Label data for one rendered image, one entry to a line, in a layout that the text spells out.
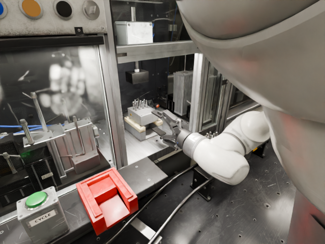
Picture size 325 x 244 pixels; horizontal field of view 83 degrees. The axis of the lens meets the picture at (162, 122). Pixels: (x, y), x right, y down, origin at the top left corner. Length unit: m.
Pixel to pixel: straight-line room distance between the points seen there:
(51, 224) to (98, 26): 0.50
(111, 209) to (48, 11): 0.52
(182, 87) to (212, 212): 0.61
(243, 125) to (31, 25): 0.59
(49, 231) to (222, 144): 0.51
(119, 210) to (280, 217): 0.68
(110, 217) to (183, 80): 0.70
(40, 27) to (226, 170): 0.56
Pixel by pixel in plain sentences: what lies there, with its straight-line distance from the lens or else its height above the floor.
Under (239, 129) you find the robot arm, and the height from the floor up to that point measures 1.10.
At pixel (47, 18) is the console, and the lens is 0.51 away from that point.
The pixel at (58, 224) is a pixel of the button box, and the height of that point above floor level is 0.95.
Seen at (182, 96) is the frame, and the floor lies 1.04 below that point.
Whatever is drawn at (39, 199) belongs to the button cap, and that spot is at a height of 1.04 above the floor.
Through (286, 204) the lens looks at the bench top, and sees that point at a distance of 1.06.
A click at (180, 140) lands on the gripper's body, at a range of 0.67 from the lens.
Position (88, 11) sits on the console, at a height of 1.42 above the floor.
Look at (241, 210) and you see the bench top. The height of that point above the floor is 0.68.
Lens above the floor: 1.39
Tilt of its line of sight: 28 degrees down
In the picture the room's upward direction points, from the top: straight up
